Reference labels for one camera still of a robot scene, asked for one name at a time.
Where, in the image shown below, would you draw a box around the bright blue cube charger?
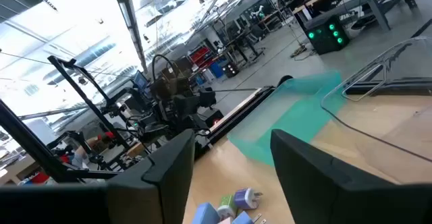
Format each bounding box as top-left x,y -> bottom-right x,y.
191,202 -> 221,224

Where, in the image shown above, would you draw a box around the red storage bins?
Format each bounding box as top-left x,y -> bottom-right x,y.
188,45 -> 212,68

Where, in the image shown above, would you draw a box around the black aluminium rig frame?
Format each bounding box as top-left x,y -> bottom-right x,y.
0,55 -> 136,184

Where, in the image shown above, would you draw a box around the grey workbench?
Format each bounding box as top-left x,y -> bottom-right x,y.
292,0 -> 419,32

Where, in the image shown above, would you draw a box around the clear plastic bin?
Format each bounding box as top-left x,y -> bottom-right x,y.
320,36 -> 432,184

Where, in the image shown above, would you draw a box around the blue storage bin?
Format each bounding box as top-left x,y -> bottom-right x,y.
209,61 -> 225,79

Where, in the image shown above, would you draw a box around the blue rectangular wall charger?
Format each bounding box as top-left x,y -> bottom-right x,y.
232,211 -> 267,224

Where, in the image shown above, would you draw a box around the small black computer tower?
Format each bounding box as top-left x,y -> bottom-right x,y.
222,63 -> 239,79

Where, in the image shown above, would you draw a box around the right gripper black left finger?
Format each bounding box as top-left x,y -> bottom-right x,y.
0,128 -> 197,224

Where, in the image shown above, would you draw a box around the person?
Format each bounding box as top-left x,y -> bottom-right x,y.
72,132 -> 115,169

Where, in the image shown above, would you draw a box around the green cylindrical wall charger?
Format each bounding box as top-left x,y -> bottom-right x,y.
217,194 -> 239,220

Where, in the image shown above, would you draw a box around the computer monitor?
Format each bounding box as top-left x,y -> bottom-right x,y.
133,70 -> 149,90

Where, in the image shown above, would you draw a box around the black computer tower green lights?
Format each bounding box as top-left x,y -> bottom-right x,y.
304,14 -> 351,56

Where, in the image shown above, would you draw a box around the purple cylindrical wall charger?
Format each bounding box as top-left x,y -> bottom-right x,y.
234,187 -> 264,211

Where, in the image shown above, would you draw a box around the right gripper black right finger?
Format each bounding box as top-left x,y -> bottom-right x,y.
269,128 -> 432,224

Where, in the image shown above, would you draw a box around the teal translucent plastic bin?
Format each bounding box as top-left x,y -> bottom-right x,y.
226,70 -> 345,167

